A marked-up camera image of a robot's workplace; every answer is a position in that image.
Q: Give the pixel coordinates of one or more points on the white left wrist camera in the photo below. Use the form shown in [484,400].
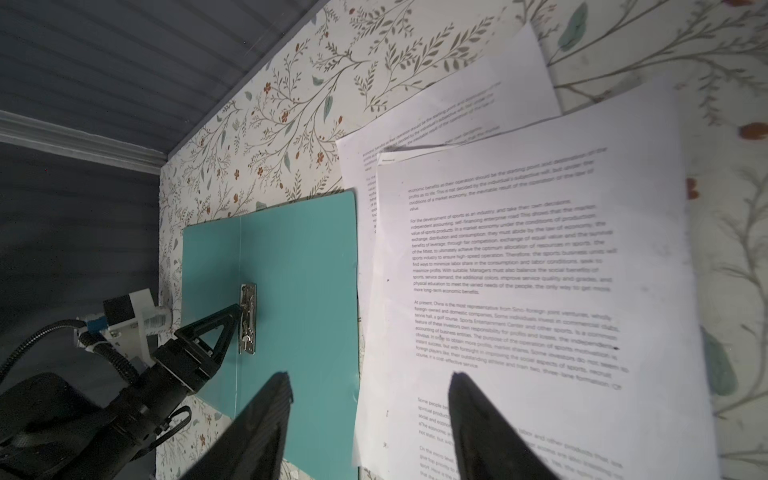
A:
[126,333]

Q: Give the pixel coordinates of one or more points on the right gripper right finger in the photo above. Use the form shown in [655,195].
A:
[486,445]

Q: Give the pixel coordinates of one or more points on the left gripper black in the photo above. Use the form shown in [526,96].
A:
[182,367]

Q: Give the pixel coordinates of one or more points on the teal green file folder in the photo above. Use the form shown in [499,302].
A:
[302,260]

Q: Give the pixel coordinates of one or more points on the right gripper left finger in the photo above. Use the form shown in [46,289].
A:
[253,445]

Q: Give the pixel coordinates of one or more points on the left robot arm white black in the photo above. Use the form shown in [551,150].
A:
[50,430]

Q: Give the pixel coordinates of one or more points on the silver folder clip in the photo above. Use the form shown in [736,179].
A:
[247,328]

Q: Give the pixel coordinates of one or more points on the printed paper sheet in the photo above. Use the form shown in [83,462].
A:
[552,266]
[506,90]

